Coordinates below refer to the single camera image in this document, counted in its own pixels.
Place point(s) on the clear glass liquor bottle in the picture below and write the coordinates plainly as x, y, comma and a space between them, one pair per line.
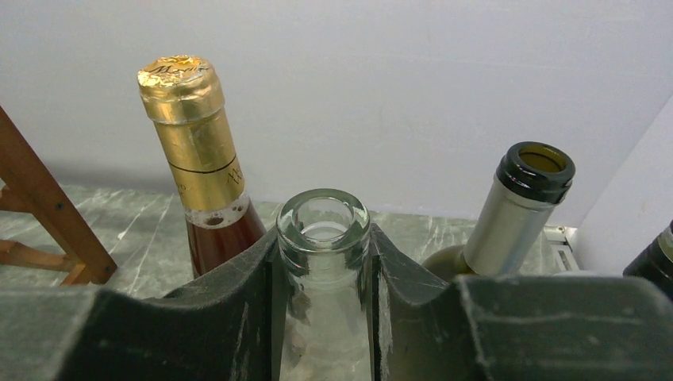
654, 263

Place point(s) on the dark bottle white label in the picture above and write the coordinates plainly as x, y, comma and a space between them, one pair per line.
182, 95

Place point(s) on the dark green wine bottle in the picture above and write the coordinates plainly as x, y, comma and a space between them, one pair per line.
530, 181

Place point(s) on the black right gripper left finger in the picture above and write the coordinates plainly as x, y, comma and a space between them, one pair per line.
217, 327

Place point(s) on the aluminium frame rail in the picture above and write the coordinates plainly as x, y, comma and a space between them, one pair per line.
561, 242

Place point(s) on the brown wooden wine rack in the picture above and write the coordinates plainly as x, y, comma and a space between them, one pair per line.
30, 188

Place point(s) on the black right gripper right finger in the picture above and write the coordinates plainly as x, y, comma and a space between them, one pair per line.
513, 327

